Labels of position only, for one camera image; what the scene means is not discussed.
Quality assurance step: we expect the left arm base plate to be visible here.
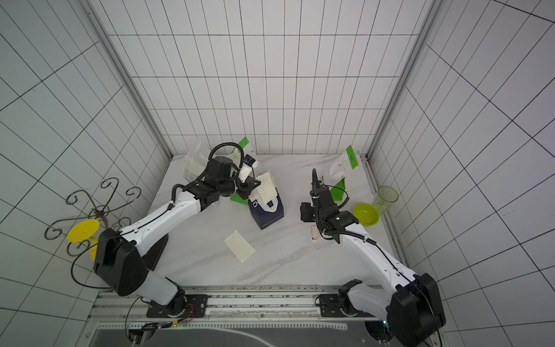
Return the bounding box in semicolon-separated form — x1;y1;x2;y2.
146;294;209;319

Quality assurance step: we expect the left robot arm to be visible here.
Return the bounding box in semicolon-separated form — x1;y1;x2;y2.
93;143;261;316

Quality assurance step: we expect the navy blue beige bag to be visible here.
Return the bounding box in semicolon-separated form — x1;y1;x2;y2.
247;194;284;230

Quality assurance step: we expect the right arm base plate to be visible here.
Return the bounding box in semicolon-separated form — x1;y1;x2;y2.
314;294;374;318

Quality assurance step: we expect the green white bag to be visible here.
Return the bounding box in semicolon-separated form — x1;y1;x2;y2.
324;146;359;202
228;136;260;203

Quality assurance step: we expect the cream receipt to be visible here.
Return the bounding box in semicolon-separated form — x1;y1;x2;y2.
224;230;255;263
184;156;205;181
257;171;278;204

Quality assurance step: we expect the aluminium mounting rail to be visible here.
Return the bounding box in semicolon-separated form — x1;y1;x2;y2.
88;285;436;324

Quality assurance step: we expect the black wire scroll stand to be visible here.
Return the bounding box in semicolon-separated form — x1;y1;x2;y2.
43;175;143;259

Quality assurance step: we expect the clear green plastic cup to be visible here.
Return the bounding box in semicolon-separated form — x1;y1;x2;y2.
372;186;399;214

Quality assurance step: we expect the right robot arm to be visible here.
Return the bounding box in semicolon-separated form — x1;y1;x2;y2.
300;172;446;346

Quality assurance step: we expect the lime green bowl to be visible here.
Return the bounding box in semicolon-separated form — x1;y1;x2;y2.
353;203;380;226

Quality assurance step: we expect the yellow plastic goblet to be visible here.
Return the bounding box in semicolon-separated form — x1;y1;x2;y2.
66;219;101;260

